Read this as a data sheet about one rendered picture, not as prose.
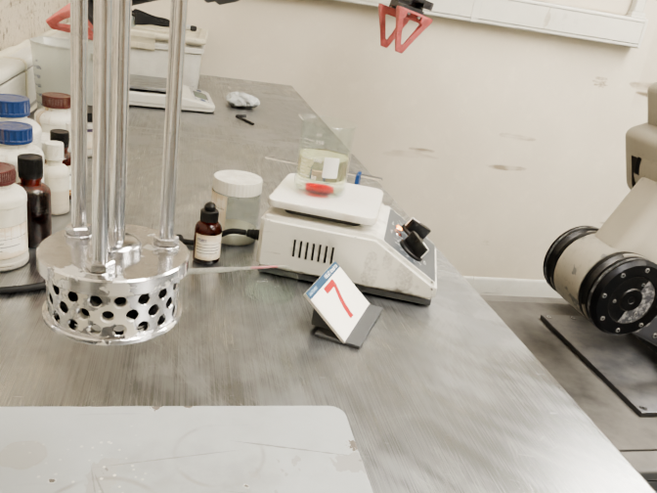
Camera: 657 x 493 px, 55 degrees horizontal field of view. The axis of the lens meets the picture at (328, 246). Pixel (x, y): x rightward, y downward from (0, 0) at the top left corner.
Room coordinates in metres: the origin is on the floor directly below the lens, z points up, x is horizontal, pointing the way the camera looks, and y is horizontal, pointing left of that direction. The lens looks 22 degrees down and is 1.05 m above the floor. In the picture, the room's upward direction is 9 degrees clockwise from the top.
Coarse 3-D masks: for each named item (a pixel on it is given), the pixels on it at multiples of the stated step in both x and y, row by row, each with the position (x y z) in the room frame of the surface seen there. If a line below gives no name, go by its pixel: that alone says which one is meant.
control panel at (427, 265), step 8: (392, 216) 0.72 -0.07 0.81; (400, 216) 0.74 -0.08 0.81; (392, 224) 0.69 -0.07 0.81; (400, 224) 0.71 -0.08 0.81; (392, 232) 0.67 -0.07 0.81; (400, 232) 0.69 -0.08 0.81; (384, 240) 0.63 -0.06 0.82; (392, 240) 0.65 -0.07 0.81; (400, 240) 0.66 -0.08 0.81; (424, 240) 0.73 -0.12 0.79; (400, 248) 0.64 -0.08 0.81; (432, 248) 0.72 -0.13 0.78; (408, 256) 0.63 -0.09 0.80; (424, 256) 0.67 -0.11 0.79; (432, 256) 0.69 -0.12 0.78; (416, 264) 0.63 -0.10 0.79; (424, 264) 0.65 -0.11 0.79; (432, 264) 0.67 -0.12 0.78; (424, 272) 0.63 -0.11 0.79; (432, 272) 0.64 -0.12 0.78; (432, 280) 0.62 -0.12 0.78
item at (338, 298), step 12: (336, 276) 0.59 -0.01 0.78; (324, 288) 0.55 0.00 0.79; (336, 288) 0.57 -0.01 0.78; (348, 288) 0.59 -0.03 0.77; (324, 300) 0.54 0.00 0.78; (336, 300) 0.55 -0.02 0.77; (348, 300) 0.57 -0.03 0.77; (360, 300) 0.59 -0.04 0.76; (324, 312) 0.52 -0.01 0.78; (336, 312) 0.54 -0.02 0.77; (348, 312) 0.55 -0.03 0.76; (336, 324) 0.52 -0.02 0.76; (348, 324) 0.54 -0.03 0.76
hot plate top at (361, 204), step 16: (288, 176) 0.73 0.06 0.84; (288, 192) 0.67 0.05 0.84; (352, 192) 0.71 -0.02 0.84; (368, 192) 0.72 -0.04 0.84; (288, 208) 0.64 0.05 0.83; (304, 208) 0.63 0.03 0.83; (320, 208) 0.63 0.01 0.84; (336, 208) 0.64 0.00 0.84; (352, 208) 0.65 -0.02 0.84; (368, 208) 0.66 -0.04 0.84; (368, 224) 0.63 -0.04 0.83
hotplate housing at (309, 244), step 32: (288, 224) 0.63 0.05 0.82; (320, 224) 0.63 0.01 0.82; (352, 224) 0.65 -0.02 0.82; (384, 224) 0.67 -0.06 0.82; (256, 256) 0.64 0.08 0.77; (288, 256) 0.63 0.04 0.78; (320, 256) 0.63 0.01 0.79; (352, 256) 0.62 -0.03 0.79; (384, 256) 0.62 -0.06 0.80; (384, 288) 0.62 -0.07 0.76; (416, 288) 0.62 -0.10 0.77
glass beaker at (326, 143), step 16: (304, 128) 0.68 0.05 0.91; (320, 128) 0.67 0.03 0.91; (336, 128) 0.67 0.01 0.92; (352, 128) 0.68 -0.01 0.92; (304, 144) 0.68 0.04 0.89; (320, 144) 0.67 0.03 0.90; (336, 144) 0.67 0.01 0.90; (352, 144) 0.69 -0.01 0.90; (304, 160) 0.67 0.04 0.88; (320, 160) 0.67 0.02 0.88; (336, 160) 0.67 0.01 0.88; (304, 176) 0.67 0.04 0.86; (320, 176) 0.67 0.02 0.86; (336, 176) 0.67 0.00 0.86; (304, 192) 0.67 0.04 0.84; (320, 192) 0.67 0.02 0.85; (336, 192) 0.67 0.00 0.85
